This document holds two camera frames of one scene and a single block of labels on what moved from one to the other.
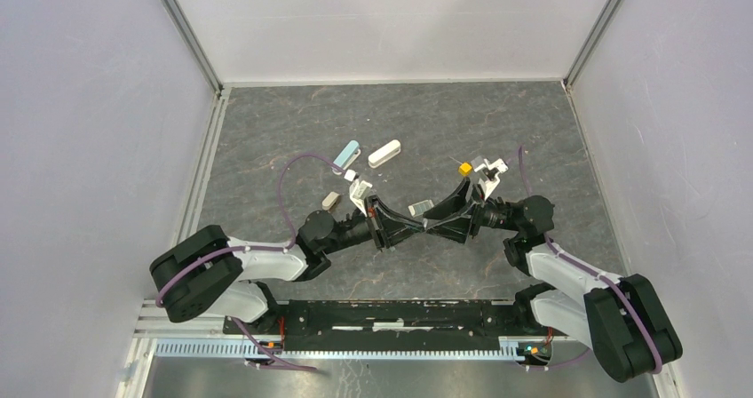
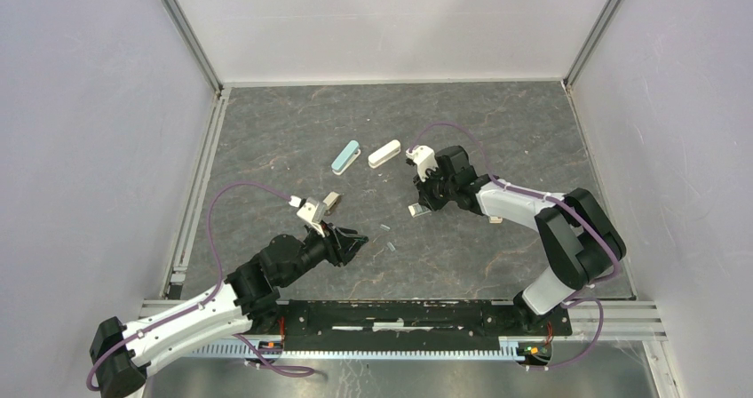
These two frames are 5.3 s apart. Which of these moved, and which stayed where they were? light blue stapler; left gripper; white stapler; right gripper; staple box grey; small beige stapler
Moved: left gripper; right gripper
Stayed: light blue stapler; small beige stapler; staple box grey; white stapler
